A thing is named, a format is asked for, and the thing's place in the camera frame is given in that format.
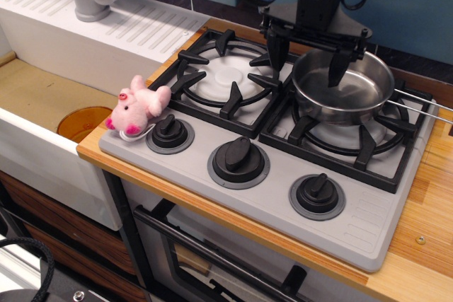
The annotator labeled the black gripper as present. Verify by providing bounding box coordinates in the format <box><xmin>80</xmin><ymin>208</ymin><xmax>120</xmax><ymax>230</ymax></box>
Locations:
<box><xmin>260</xmin><ymin>0</ymin><xmax>372</xmax><ymax>88</ymax></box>

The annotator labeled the stainless steel pan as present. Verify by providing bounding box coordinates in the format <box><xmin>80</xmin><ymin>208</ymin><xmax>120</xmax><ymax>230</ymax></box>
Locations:
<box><xmin>292</xmin><ymin>49</ymin><xmax>452</xmax><ymax>126</ymax></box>

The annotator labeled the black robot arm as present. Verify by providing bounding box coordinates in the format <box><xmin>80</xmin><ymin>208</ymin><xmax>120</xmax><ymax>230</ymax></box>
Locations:
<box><xmin>260</xmin><ymin>0</ymin><xmax>372</xmax><ymax>87</ymax></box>

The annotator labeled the black middle stove knob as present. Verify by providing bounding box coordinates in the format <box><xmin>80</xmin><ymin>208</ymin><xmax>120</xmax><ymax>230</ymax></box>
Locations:
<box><xmin>207</xmin><ymin>137</ymin><xmax>270</xmax><ymax>190</ymax></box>

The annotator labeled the black stove knob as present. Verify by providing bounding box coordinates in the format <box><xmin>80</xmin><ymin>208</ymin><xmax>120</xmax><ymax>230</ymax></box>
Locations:
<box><xmin>207</xmin><ymin>137</ymin><xmax>270</xmax><ymax>190</ymax></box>
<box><xmin>289</xmin><ymin>173</ymin><xmax>346</xmax><ymax>221</ymax></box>
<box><xmin>146</xmin><ymin>114</ymin><xmax>195</xmax><ymax>155</ymax></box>

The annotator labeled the black right stove knob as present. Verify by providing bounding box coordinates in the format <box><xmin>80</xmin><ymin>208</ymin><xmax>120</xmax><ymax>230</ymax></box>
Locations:
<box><xmin>289</xmin><ymin>173</ymin><xmax>346</xmax><ymax>221</ymax></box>

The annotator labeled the grey toy stove top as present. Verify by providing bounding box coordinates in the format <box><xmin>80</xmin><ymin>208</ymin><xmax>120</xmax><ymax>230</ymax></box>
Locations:
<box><xmin>98</xmin><ymin>28</ymin><xmax>440</xmax><ymax>274</ymax></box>

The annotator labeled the black left stove knob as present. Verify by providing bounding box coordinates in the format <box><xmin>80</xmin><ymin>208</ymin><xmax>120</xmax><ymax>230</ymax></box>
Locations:
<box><xmin>146</xmin><ymin>114</ymin><xmax>195</xmax><ymax>155</ymax></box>

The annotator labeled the black left burner grate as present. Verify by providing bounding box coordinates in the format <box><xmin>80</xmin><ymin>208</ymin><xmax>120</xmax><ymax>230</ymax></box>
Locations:
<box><xmin>150</xmin><ymin>29</ymin><xmax>297</xmax><ymax>139</ymax></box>

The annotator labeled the black burner grate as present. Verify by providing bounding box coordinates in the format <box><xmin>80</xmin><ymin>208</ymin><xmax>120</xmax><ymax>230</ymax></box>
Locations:
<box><xmin>259</xmin><ymin>79</ymin><xmax>433</xmax><ymax>193</ymax></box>
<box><xmin>150</xmin><ymin>29</ymin><xmax>297</xmax><ymax>139</ymax></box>

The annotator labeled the black right burner grate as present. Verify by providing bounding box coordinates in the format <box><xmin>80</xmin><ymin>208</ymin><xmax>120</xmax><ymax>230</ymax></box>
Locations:
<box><xmin>259</xmin><ymin>79</ymin><xmax>433</xmax><ymax>193</ymax></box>

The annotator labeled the pink stuffed pig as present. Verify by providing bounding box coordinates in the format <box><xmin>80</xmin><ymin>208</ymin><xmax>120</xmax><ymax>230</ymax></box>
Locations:
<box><xmin>105</xmin><ymin>75</ymin><xmax>171</xmax><ymax>137</ymax></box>

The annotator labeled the toy oven door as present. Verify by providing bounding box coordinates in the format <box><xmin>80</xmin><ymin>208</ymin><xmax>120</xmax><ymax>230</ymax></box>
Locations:
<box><xmin>127</xmin><ymin>190</ymin><xmax>373</xmax><ymax>301</ymax></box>

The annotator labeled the orange plastic bowl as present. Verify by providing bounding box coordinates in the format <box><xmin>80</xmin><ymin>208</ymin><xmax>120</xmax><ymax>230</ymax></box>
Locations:
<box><xmin>57</xmin><ymin>106</ymin><xmax>112</xmax><ymax>143</ymax></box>

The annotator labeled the white toy sink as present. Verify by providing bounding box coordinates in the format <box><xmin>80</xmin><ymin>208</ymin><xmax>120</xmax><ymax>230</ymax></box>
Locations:
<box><xmin>1</xmin><ymin>0</ymin><xmax>208</xmax><ymax>231</ymax></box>

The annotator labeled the wooden drawer unit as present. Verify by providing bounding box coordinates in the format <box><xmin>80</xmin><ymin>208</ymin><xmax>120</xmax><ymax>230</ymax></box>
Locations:
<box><xmin>1</xmin><ymin>173</ymin><xmax>150</xmax><ymax>301</ymax></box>

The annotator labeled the black oven door handle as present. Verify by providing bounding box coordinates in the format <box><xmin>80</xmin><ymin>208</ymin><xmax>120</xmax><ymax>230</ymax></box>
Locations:
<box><xmin>133</xmin><ymin>203</ymin><xmax>306</xmax><ymax>301</ymax></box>

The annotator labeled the black braided cable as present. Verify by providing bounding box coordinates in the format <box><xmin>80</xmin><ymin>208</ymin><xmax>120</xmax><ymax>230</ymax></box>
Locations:
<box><xmin>0</xmin><ymin>236</ymin><xmax>57</xmax><ymax>302</ymax></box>

